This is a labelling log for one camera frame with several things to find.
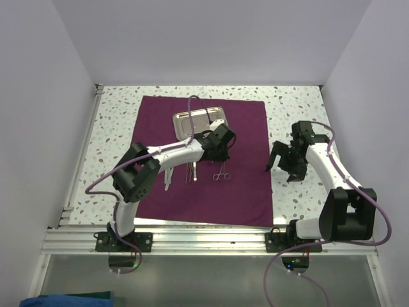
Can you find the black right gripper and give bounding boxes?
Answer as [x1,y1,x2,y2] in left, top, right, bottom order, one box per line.
[266,141,308,183]

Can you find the steel hemostat clamp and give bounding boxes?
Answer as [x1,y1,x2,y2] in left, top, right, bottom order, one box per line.
[212,161,231,181]

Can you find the thin steel forceps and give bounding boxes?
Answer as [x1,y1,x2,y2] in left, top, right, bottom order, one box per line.
[185,162,192,184]

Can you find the purple surgical cloth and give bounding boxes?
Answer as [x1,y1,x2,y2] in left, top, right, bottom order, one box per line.
[136,99,273,227]

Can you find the steel tweezers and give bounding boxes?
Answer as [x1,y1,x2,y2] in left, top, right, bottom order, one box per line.
[164,168,174,191]

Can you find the steel scalpel handle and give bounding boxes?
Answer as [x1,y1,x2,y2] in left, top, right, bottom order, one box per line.
[164,169,171,185]

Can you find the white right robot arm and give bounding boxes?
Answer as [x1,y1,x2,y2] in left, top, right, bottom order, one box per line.
[266,121,377,251]

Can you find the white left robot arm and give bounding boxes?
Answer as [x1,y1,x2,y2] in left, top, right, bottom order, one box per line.
[107,123,236,251]

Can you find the steel instrument tray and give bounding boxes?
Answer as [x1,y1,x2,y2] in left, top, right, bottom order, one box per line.
[173,106,228,141]

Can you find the blue cloth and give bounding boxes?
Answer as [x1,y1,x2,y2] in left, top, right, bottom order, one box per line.
[19,295,114,307]

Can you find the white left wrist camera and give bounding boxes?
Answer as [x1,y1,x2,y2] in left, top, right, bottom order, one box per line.
[209,119,225,131]

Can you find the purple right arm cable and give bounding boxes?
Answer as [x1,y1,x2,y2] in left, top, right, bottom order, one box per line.
[263,120,393,307]

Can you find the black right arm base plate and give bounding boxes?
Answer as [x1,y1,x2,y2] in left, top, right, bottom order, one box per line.
[264,232,323,253]

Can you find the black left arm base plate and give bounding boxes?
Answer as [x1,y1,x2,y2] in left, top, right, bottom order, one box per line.
[93,232,153,253]

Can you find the aluminium left side rail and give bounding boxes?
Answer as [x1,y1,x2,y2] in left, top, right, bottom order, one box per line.
[58,84,105,228]

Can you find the aluminium rail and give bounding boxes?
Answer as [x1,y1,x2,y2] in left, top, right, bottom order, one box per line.
[40,225,378,256]
[58,84,105,228]

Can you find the aluminium front rail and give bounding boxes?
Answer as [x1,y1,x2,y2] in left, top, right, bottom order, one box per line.
[40,225,378,256]

